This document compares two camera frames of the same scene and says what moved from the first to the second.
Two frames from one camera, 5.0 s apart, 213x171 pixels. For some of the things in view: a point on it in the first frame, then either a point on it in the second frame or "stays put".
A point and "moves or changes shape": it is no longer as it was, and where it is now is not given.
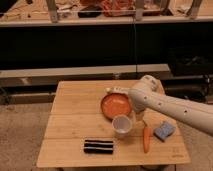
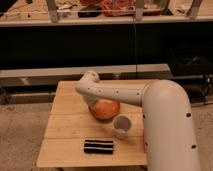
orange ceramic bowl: x=113 y=104 moves or changes shape
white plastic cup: x=122 y=126 stays put
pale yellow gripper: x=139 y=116 → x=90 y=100
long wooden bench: x=49 y=77 stays put
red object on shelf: x=114 y=8 stays put
